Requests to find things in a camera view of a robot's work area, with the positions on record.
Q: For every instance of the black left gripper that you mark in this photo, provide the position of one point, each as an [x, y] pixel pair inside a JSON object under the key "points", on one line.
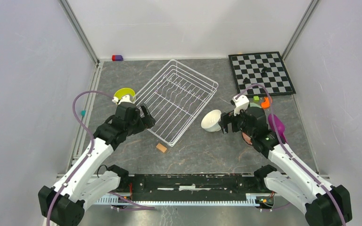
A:
{"points": [[149, 121]]}

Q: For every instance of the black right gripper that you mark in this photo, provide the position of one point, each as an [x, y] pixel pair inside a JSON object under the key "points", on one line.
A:
{"points": [[224, 122]]}

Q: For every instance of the white ribbed bowl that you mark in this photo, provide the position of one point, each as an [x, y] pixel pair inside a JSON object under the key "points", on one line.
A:
{"points": [[210, 122]]}

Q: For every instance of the blue white patterned bowl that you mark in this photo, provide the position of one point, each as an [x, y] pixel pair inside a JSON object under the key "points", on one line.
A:
{"points": [[246, 139]]}

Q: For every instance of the white wire dish rack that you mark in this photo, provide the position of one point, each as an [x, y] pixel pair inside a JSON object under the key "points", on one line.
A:
{"points": [[175, 96]]}

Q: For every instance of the yellow bowl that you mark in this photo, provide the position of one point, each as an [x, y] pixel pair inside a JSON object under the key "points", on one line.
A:
{"points": [[125, 91]]}

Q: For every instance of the pale green ceramic bowl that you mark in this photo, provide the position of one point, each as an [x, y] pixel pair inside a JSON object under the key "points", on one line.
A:
{"points": [[255, 105]]}

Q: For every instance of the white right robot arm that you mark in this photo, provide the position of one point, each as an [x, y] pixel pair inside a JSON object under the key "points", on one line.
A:
{"points": [[322, 203]]}

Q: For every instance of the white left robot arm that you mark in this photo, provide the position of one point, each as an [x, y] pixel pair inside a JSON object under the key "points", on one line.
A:
{"points": [[66, 202]]}

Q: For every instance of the tan wooden block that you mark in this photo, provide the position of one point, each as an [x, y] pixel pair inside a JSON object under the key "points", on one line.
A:
{"points": [[161, 148]]}

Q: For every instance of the black chess piece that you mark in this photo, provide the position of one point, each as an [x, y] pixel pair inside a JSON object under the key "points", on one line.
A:
{"points": [[264, 70], [246, 81]]}

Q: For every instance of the orange curved plastic piece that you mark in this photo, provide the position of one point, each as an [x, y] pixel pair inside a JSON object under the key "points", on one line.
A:
{"points": [[267, 101]]}

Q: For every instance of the magenta plastic scoop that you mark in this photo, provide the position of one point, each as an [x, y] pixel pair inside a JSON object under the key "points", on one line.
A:
{"points": [[277, 124]]}

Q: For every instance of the black white chessboard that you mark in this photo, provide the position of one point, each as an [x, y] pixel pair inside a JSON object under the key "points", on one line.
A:
{"points": [[249, 65]]}

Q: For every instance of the red purple block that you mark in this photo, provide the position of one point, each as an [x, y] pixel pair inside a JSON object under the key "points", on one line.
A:
{"points": [[117, 58]]}

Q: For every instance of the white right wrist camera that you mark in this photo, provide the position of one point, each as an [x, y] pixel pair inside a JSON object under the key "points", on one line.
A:
{"points": [[241, 102]]}

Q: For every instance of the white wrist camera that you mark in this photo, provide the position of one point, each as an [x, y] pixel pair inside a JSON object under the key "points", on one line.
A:
{"points": [[241, 102], [128, 98]]}

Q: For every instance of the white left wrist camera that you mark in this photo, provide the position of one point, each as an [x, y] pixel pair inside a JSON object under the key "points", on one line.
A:
{"points": [[128, 98]]}

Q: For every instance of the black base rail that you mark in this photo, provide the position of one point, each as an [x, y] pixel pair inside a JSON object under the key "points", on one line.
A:
{"points": [[190, 187]]}

